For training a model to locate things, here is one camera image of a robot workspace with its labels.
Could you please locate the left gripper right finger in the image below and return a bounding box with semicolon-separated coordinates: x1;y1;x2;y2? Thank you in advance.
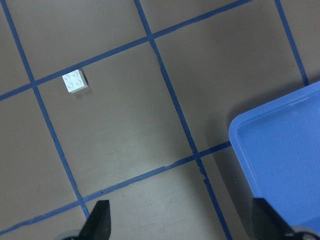
251;198;299;240

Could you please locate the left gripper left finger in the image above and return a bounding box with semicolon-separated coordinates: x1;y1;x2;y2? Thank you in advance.
76;200;111;240

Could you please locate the blue plastic tray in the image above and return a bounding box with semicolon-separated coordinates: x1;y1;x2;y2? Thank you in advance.
228;82;320;233

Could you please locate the white block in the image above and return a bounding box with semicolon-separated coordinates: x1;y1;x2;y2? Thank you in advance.
62;69;88;93

